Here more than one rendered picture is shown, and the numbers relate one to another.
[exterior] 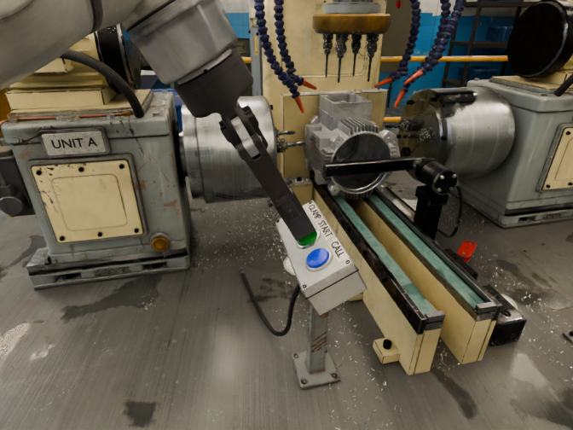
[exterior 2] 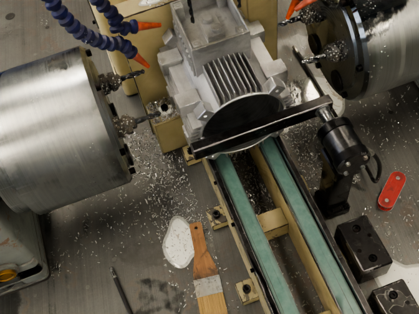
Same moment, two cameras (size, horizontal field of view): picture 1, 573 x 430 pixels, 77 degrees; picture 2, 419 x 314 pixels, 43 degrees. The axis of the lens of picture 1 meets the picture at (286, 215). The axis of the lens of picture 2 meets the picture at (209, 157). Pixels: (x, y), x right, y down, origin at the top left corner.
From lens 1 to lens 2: 0.56 m
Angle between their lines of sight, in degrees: 30
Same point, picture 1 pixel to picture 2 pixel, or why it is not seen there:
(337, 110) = (198, 56)
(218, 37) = not seen: outside the picture
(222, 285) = (94, 299)
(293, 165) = (153, 88)
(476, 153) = (408, 74)
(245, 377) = not seen: outside the picture
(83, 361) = not seen: outside the picture
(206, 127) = (15, 159)
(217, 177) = (50, 204)
